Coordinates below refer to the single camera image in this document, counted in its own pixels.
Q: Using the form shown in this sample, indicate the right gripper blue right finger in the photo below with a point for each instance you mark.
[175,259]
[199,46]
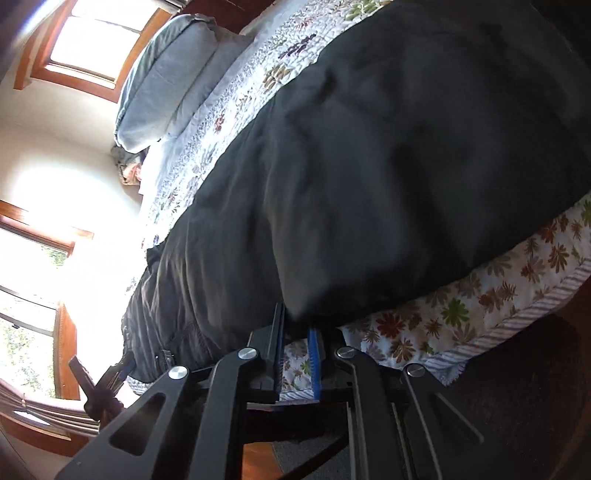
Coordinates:
[316,362]

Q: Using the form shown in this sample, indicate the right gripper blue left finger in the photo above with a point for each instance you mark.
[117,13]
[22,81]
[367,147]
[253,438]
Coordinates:
[275,349]

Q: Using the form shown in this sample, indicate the black padded pants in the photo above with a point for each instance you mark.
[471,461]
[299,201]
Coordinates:
[427,140]

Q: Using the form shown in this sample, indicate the wooden framed window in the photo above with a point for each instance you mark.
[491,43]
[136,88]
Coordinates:
[40,399]

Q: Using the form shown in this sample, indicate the floral quilted bedspread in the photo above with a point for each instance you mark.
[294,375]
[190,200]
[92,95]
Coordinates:
[442,329]

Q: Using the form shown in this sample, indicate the pile of clothes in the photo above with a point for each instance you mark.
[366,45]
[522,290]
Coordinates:
[128,165]

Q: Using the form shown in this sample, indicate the top grey pillow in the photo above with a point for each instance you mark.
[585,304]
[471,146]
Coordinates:
[160,77]

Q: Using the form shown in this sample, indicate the grey pillow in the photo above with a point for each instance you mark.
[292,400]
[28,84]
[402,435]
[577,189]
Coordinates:
[160,77]
[229,47]

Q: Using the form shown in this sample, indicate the bottom grey pillow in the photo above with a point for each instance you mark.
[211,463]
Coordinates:
[229,47]

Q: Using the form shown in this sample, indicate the window above headboard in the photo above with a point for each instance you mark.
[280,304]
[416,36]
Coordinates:
[89,46]

